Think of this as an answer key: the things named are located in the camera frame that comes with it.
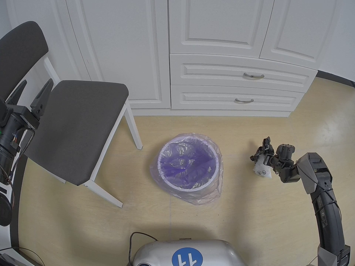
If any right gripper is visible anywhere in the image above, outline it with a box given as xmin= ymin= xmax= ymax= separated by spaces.
xmin=263 ymin=154 xmax=278 ymax=168

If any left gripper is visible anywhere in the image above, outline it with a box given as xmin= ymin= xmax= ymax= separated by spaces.
xmin=0 ymin=78 xmax=54 ymax=153

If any black and white wrapper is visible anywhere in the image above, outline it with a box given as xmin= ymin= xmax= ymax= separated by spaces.
xmin=250 ymin=136 xmax=273 ymax=179

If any purple plastic bag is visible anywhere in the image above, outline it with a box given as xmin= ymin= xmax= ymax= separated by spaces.
xmin=150 ymin=133 xmax=224 ymax=207

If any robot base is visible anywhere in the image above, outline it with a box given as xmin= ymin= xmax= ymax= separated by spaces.
xmin=133 ymin=239 xmax=246 ymax=266

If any pale grey trash bin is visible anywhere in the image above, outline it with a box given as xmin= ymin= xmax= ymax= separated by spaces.
xmin=158 ymin=137 xmax=218 ymax=192

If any white chair dark grey seat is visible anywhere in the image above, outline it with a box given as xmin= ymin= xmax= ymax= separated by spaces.
xmin=0 ymin=21 xmax=143 ymax=208

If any white wardrobe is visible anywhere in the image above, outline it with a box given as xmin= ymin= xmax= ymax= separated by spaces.
xmin=6 ymin=0 xmax=340 ymax=117

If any black cable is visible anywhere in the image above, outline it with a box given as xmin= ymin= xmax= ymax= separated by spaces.
xmin=128 ymin=232 xmax=158 ymax=266

